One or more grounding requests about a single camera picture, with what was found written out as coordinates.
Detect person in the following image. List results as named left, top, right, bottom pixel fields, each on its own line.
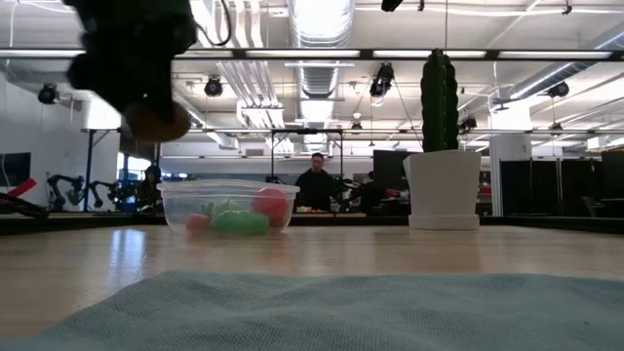
left=359, top=170, right=389, bottom=216
left=136, top=164, right=165, bottom=214
left=293, top=151, right=337, bottom=214

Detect black partition panels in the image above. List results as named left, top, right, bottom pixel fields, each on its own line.
left=500, top=150, right=624, bottom=218

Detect green toy pea pod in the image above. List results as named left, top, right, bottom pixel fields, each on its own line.
left=210, top=209, right=270, bottom=235

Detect dark wall screen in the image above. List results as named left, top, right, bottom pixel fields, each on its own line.
left=0, top=152, right=32, bottom=188

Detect red toy strawberry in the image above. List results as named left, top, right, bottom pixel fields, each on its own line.
left=185, top=213, right=212, bottom=234

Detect black aluminium table frame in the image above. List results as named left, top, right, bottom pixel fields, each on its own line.
left=0, top=212, right=624, bottom=235

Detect black overhead crossbar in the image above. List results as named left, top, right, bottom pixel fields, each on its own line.
left=0, top=47, right=624, bottom=62

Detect black background frame stand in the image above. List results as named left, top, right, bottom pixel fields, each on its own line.
left=270, top=127, right=345, bottom=179

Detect brown toy potato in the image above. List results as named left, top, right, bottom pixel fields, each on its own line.
left=121, top=99, right=192, bottom=143

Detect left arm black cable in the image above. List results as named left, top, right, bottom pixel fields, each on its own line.
left=194, top=0, right=233, bottom=48

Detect green cactus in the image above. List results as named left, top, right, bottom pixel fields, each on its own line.
left=420, top=48, right=460, bottom=153

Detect white plant pot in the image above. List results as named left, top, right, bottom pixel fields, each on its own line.
left=402, top=149, right=483, bottom=231

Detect black monitor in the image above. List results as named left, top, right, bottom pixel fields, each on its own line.
left=372, top=149, right=415, bottom=201

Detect silver ceiling duct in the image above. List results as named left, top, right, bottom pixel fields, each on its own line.
left=287, top=0, right=357, bottom=153

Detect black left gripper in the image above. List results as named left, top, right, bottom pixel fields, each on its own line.
left=65, top=0, right=199, bottom=123

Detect red toy tomato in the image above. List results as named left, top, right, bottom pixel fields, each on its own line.
left=252, top=187, right=290, bottom=229

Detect clear plastic tupperware container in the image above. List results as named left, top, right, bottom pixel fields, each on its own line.
left=156, top=178, right=301, bottom=238

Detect small green toy vegetable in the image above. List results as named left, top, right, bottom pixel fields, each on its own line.
left=202, top=197, right=248, bottom=218

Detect teal cloth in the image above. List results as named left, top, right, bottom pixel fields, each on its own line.
left=0, top=270, right=624, bottom=351

